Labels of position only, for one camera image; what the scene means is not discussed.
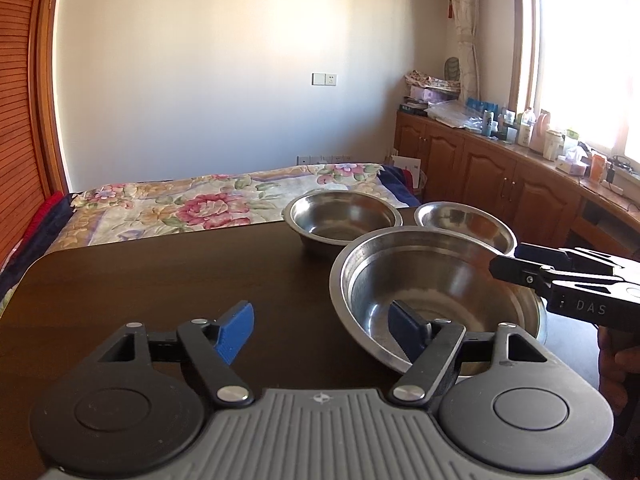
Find white paper box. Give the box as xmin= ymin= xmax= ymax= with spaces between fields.
xmin=391 ymin=154 xmax=422 ymax=187

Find small steel bowl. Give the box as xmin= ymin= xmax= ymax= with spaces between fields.
xmin=415 ymin=202 xmax=518 ymax=257

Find large steel bowl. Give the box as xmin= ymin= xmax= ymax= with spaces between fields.
xmin=330 ymin=226 xmax=548 ymax=378

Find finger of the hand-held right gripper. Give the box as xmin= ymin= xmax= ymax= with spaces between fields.
xmin=489 ymin=255 xmax=556 ymax=293
xmin=515 ymin=242 xmax=626 ymax=278

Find red cloth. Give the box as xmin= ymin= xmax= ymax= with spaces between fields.
xmin=25 ymin=195 xmax=68 ymax=241

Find navy cloth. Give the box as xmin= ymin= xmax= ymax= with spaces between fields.
xmin=0 ymin=192 xmax=76 ymax=281

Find medium steel bowl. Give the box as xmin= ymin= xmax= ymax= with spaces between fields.
xmin=282 ymin=190 xmax=404 ymax=261

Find floral bedspread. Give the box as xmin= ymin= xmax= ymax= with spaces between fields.
xmin=0 ymin=162 xmax=426 ymax=306

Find person's right hand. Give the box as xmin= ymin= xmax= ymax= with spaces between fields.
xmin=597 ymin=326 xmax=640 ymax=416

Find patterned beige curtain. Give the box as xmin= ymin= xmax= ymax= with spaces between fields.
xmin=445 ymin=0 xmax=481 ymax=106

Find wooden framed window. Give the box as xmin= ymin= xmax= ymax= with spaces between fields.
xmin=510 ymin=0 xmax=640 ymax=171

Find tissue box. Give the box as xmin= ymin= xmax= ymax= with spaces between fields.
xmin=555 ymin=154 xmax=590 ymax=177

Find clear plastic bags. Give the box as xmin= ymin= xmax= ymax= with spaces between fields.
xmin=427 ymin=100 xmax=483 ymax=131

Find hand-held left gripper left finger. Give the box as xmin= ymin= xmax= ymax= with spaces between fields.
xmin=95 ymin=301 xmax=255 ymax=407

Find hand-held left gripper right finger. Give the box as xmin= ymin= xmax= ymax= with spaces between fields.
xmin=389 ymin=300 xmax=551 ymax=407

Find wooden cabinet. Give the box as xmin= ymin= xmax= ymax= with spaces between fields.
xmin=392 ymin=110 xmax=640 ymax=261

